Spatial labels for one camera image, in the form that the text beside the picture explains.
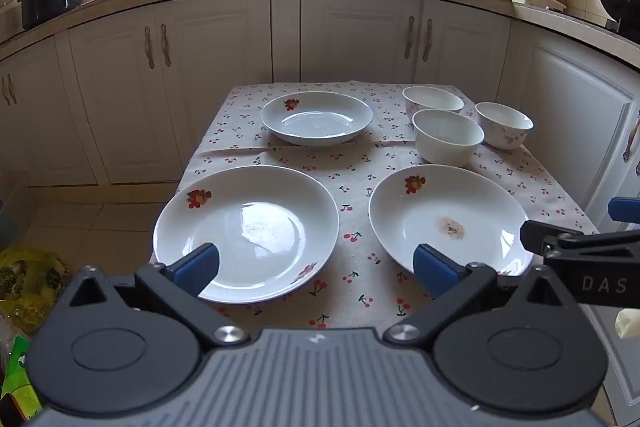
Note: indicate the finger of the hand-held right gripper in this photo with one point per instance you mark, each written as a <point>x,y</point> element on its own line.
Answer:
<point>550,239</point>
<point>625,210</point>

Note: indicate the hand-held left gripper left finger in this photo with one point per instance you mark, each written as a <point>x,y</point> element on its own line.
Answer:
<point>200,264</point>

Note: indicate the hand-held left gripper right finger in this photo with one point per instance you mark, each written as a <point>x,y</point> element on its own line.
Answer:
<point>435,269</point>

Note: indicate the stained white fruit-print plate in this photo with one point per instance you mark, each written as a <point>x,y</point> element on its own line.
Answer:
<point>450,207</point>

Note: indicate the large white fruit-print plate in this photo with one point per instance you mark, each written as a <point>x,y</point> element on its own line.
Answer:
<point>260,227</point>

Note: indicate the white floral bowl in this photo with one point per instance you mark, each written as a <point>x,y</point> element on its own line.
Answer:
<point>505,127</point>

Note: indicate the large plain white bowl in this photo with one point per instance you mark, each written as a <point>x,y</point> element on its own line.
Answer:
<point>447,142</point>

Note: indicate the small white fruit-print plate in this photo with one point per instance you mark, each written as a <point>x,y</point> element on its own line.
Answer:
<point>317,122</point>

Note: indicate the person's right hand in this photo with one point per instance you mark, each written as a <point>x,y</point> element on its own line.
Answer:
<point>629,323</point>

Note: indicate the cherry-print tablecloth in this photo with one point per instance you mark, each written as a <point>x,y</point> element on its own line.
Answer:
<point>360,227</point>

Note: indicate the yellow plastic bag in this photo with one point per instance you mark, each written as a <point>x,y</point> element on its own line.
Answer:
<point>30,282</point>

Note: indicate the gas stove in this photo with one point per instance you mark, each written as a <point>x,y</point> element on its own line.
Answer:
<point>622,28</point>

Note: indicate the white kitchen cabinets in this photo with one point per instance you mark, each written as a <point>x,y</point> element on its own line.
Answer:
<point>210,57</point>

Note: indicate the green plastic package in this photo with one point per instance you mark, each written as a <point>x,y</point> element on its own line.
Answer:
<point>17,377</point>

